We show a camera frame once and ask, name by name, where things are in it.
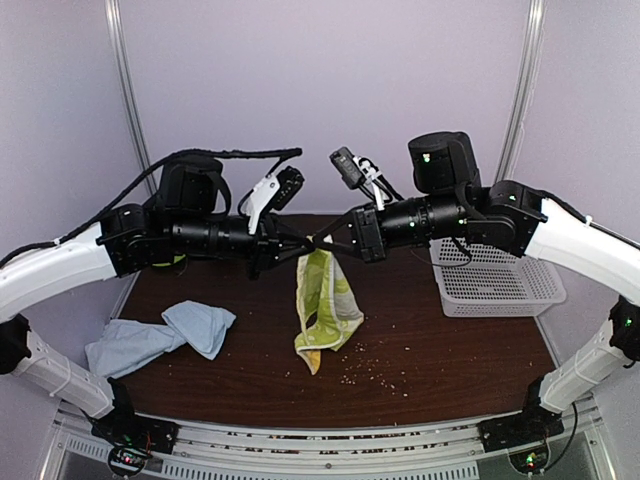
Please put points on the green plate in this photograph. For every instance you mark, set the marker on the green plate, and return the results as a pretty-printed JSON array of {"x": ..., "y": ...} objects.
[{"x": 172, "y": 261}]

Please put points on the white perforated plastic basket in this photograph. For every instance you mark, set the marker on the white perforated plastic basket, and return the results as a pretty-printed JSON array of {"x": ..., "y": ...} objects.
[{"x": 483, "y": 281}]

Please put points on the right aluminium frame post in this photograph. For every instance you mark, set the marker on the right aluminium frame post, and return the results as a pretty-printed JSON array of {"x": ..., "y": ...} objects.
[{"x": 524, "y": 92}]

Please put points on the left aluminium frame post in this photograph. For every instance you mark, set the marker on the left aluminium frame post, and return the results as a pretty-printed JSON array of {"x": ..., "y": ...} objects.
[{"x": 115, "y": 29}]

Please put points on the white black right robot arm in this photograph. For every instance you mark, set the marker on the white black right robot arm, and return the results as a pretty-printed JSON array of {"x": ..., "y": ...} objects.
[{"x": 521, "y": 221}]

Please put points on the light blue towel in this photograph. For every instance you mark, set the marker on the light blue towel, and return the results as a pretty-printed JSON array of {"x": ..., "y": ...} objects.
[{"x": 127, "y": 345}]

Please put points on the aluminium frame post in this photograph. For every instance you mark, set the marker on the aluminium frame post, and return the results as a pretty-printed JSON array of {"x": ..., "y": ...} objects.
[
  {"x": 115, "y": 29},
  {"x": 524, "y": 92}
]

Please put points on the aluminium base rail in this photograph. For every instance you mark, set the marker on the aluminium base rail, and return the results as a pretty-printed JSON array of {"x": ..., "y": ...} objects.
[{"x": 442, "y": 450}]

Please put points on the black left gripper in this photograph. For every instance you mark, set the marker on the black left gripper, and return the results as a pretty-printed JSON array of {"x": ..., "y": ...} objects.
[{"x": 265, "y": 248}]

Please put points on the green white patterned towel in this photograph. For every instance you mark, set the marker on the green white patterned towel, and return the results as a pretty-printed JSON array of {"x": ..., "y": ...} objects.
[{"x": 326, "y": 306}]

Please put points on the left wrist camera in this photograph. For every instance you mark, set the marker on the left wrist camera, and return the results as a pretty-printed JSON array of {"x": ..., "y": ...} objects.
[{"x": 274, "y": 191}]

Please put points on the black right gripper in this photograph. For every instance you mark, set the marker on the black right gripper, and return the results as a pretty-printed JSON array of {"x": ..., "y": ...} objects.
[{"x": 369, "y": 234}]

